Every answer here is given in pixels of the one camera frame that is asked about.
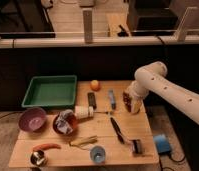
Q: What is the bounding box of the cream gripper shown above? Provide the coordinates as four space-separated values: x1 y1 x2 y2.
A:
129 95 142 114

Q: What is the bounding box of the dark red grape bunch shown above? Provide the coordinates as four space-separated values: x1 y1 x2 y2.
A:
123 92 131 112

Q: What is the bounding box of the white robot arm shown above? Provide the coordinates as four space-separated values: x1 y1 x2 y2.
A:
123 61 199 125

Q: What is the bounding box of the metal cup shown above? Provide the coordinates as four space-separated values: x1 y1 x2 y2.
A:
30 150 47 166

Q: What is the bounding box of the orange fruit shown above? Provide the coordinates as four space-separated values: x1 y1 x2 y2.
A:
90 80 100 91

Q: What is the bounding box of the black object on shelf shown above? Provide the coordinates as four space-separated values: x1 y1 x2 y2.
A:
117 25 129 37

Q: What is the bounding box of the yellow banana peel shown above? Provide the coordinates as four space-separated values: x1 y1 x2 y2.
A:
69 136 97 147

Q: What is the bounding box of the crumpled white paper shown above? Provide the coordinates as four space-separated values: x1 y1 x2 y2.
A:
55 109 75 135

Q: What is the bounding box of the green plastic tray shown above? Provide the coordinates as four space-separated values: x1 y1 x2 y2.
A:
21 75 77 108

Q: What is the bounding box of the purple bowl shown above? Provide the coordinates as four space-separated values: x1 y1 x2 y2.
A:
18 107 47 132

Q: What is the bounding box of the orange carrot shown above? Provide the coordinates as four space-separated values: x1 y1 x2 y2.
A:
33 143 61 151

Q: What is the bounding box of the white horizontal rail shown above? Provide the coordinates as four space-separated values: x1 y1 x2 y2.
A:
0 35 199 49

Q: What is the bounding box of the white slanted bracket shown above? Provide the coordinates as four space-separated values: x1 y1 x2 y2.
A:
174 7 198 41

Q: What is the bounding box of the grey upright post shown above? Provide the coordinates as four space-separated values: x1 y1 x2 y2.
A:
83 9 93 43

